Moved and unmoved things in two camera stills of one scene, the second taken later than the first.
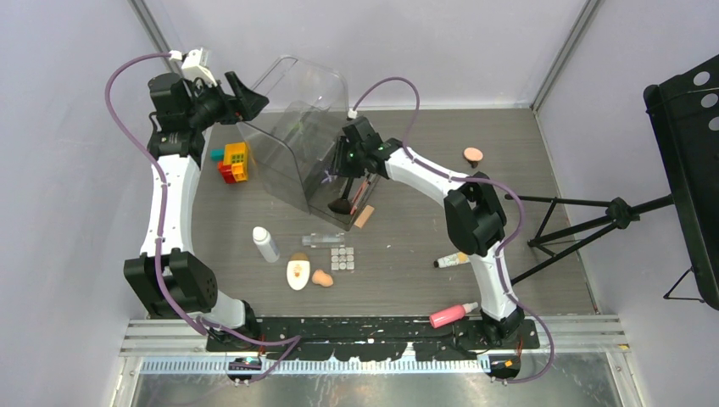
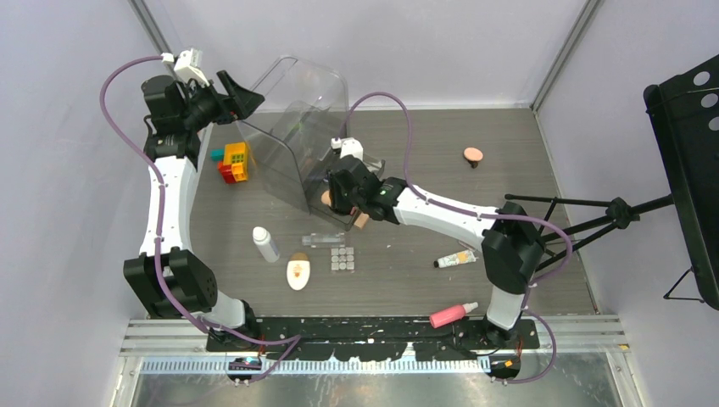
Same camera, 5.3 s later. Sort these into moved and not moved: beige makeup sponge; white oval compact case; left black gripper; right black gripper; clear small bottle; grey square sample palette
Moved: right black gripper; beige makeup sponge
Not moved: clear small bottle; white oval compact case; grey square sample palette; left black gripper
